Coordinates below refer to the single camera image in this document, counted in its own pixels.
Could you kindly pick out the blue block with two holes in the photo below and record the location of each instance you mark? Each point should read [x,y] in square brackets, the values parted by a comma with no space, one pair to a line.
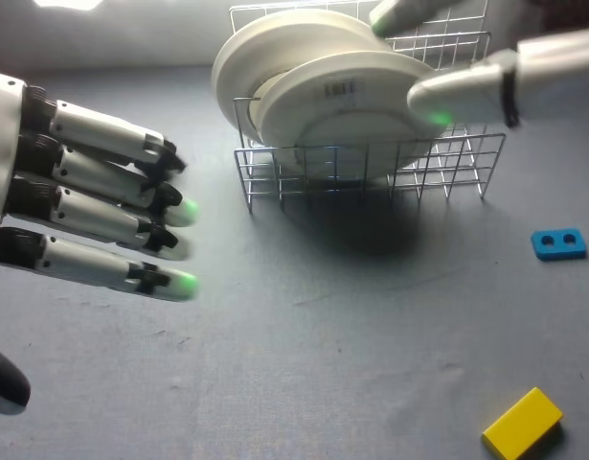
[559,251]

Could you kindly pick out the white plate with dark rim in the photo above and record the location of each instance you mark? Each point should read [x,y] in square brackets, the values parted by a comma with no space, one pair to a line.
[275,48]
[346,120]

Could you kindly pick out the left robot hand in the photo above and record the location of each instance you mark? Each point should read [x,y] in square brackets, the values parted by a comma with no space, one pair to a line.
[83,167]

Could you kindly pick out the yellow rectangular block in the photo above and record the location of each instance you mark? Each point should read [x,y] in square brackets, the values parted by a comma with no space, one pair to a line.
[521,424]

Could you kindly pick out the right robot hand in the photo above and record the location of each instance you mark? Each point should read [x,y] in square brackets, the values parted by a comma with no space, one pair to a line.
[552,67]

